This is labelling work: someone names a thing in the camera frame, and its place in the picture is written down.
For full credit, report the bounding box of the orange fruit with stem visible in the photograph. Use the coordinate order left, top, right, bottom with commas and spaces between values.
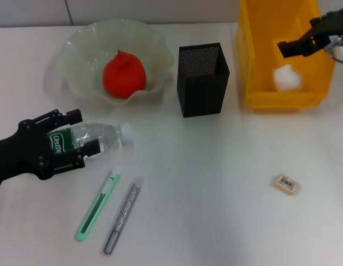
102, 49, 146, 99

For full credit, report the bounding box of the yellow plastic storage bin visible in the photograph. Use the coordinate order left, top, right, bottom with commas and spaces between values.
235, 0, 338, 109

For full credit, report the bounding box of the grey silver marker pen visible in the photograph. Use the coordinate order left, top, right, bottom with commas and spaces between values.
102, 176, 146, 255

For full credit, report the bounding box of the beige eraser with barcode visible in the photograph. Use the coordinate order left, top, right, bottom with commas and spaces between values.
270, 173, 301, 196

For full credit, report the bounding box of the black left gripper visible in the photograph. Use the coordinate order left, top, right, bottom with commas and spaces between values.
0, 108, 101, 181

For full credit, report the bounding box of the clear green-label water bottle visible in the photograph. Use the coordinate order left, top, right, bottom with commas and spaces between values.
46, 122, 133, 163

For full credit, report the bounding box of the translucent green wavy fruit plate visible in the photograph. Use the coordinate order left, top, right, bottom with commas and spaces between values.
53, 18, 175, 105

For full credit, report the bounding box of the silver right arm cable connector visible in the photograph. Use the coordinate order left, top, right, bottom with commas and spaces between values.
325, 35, 343, 52

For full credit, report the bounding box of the black mesh pen holder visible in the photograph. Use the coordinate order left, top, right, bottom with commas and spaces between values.
176, 42, 231, 118

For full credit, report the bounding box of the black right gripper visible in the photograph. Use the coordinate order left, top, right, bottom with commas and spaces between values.
277, 7, 343, 59

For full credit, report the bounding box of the mint green utility knife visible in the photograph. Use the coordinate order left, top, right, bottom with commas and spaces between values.
74, 166, 122, 242

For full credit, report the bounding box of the white paper ball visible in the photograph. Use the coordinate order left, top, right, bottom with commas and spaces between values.
273, 64, 304, 91

